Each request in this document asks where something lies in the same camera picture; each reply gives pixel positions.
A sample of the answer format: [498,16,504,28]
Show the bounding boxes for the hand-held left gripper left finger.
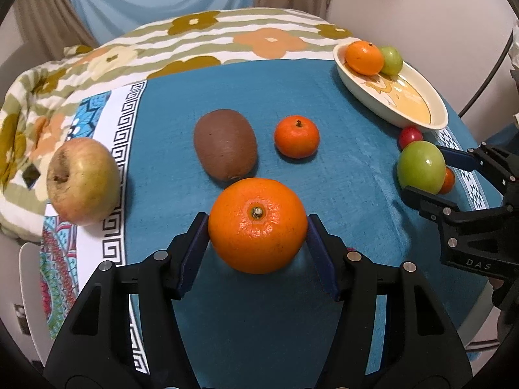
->
[42,212,211,389]

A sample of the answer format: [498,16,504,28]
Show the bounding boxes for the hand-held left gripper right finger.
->
[307,213,474,389]

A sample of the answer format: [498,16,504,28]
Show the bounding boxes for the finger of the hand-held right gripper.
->
[401,185,461,223]
[435,143,519,189]

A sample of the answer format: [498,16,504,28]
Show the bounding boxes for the large green apple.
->
[396,141,447,195]

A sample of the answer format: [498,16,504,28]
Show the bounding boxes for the red cherry tomato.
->
[398,125,423,150]

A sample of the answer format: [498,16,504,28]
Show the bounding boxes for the large orange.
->
[208,177,309,275]

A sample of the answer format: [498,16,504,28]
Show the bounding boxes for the cream oval dish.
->
[332,41,449,130]

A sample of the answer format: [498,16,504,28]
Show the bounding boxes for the brown kiwi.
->
[193,109,259,182]

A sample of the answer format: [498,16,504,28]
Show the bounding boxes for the small mandarin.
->
[274,115,320,159]

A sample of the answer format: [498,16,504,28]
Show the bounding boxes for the yellow red apple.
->
[46,137,121,227]

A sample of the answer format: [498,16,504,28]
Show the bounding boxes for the small orange tomato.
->
[438,166,456,195]

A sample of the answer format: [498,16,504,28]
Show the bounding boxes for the blue cloth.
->
[484,124,519,150]

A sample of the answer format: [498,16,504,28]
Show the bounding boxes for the blue patterned tablecloth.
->
[38,59,501,389]

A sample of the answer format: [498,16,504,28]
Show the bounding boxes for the small green apple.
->
[380,46,403,76]

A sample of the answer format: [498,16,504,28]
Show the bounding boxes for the white garment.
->
[507,24,519,74]

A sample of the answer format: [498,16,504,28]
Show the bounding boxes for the medium orange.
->
[345,40,384,76]

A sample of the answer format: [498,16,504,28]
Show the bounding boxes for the white chair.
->
[18,242,53,367]

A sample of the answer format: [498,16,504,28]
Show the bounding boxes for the small black square object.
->
[22,164,42,189]

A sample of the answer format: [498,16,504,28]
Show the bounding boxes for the floral striped blanket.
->
[0,8,353,244]

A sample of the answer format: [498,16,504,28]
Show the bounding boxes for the light blue curtain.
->
[65,0,257,48]

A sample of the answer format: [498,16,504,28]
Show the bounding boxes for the black curved cable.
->
[459,28,515,115]

